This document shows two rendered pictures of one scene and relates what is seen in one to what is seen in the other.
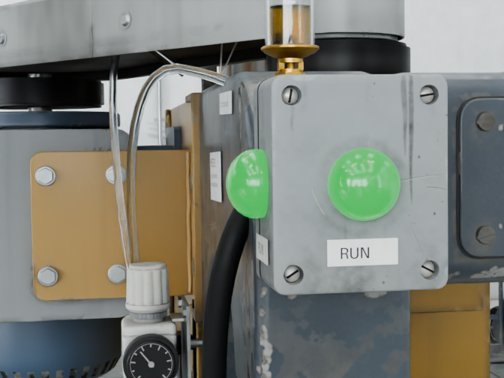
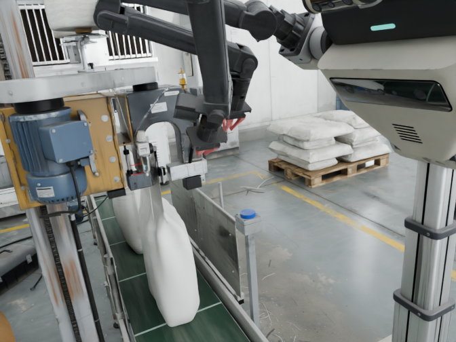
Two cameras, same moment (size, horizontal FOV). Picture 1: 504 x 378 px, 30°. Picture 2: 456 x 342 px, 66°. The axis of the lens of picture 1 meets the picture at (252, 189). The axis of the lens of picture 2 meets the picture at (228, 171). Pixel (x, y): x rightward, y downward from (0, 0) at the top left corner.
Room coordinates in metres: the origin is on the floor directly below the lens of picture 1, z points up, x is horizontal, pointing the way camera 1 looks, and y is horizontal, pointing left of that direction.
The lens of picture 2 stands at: (0.68, 1.25, 1.43)
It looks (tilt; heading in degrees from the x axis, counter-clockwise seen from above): 18 degrees down; 255
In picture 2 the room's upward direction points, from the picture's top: 5 degrees counter-clockwise
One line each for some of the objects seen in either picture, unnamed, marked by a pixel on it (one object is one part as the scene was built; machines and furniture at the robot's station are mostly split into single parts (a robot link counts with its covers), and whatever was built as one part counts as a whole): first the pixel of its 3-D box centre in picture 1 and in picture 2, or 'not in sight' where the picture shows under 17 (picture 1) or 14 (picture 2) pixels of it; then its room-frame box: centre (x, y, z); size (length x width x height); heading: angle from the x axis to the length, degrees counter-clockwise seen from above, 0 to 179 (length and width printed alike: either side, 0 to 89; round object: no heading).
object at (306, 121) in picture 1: (347, 181); (199, 99); (0.41, -0.04, 1.28); 0.08 x 0.05 x 0.09; 99
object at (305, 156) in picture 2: not in sight; (319, 150); (-1.35, -2.16, 0.32); 0.66 x 0.43 x 0.15; 11
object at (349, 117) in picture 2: not in sight; (347, 119); (-1.93, -2.49, 0.56); 0.67 x 0.43 x 0.15; 99
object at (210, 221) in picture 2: not in sight; (198, 218); (0.37, -0.62, 0.54); 1.05 x 0.02 x 0.41; 99
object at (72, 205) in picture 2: not in sight; (78, 210); (1.17, -1.59, 0.35); 0.30 x 0.15 x 0.15; 99
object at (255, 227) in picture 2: not in sight; (248, 222); (0.29, 0.07, 0.81); 0.08 x 0.08 x 0.06; 9
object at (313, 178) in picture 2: not in sight; (327, 162); (-1.60, -2.42, 0.07); 1.20 x 0.82 x 0.14; 11
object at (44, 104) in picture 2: (40, 97); (39, 105); (0.89, 0.20, 1.35); 0.12 x 0.12 x 0.04
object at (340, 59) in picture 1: (337, 66); (145, 87); (0.60, -0.06, 1.35); 0.09 x 0.09 x 0.03
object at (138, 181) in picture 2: not in sight; (138, 179); (0.67, 0.01, 1.04); 0.08 x 0.06 x 0.05; 9
